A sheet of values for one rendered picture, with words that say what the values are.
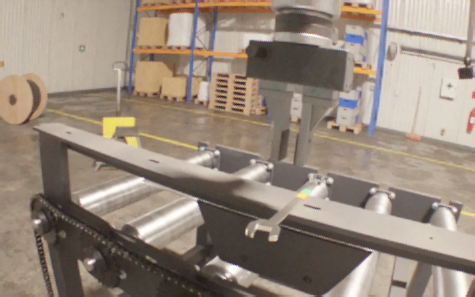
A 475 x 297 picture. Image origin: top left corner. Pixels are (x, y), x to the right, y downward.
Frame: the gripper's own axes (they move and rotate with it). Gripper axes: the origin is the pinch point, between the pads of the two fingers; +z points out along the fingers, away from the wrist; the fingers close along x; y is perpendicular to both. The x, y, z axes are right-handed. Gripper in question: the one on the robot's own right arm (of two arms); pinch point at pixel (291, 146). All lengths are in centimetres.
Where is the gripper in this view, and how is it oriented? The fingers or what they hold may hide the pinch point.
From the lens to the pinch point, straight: 44.1
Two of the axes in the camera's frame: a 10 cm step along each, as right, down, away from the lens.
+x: 8.7, 2.0, -4.6
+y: -4.9, 1.8, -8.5
